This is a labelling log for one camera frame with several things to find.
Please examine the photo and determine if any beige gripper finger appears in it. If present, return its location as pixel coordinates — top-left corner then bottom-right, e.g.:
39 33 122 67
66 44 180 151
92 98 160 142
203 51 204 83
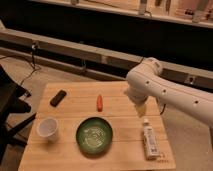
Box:
135 103 146 117

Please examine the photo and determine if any orange pepper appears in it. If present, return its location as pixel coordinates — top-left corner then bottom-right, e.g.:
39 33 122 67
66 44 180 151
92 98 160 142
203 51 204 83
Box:
96 95 103 112

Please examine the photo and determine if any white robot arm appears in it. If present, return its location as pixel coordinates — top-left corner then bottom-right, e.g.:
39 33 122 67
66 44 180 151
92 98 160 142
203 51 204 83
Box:
125 57 213 148

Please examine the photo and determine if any white plastic bottle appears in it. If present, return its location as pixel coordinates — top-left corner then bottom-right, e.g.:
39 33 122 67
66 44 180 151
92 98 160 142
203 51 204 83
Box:
143 118 159 160

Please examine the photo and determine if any green round plate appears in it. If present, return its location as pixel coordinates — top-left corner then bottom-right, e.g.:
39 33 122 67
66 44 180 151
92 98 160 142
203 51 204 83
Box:
76 117 113 155

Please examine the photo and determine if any black rectangular remote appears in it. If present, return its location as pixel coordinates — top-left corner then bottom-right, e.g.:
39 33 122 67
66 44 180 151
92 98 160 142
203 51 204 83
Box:
50 90 67 107

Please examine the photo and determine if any white paper cup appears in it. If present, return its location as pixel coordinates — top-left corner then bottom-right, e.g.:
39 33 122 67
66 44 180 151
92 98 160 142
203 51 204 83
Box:
36 118 59 142

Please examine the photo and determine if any black office chair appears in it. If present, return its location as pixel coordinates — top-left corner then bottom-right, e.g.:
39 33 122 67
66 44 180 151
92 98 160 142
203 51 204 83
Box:
0 65 35 164

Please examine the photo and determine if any black floor cable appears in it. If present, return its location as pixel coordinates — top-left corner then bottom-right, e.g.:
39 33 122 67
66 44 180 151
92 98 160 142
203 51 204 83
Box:
0 41 43 88

